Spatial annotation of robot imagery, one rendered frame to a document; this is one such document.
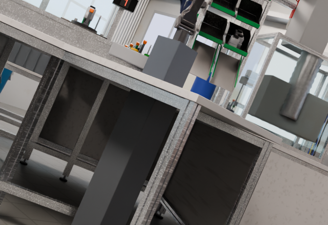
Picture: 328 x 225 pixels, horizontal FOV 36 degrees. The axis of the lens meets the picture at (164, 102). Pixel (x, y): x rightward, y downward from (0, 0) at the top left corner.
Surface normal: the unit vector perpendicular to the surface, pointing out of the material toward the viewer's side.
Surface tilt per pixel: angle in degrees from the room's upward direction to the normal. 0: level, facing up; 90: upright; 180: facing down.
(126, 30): 90
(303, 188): 90
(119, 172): 90
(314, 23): 90
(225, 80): 45
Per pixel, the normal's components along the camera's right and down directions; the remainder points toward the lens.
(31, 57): 0.22, 0.07
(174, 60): 0.70, 0.29
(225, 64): 0.33, -0.64
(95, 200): -0.59, -0.27
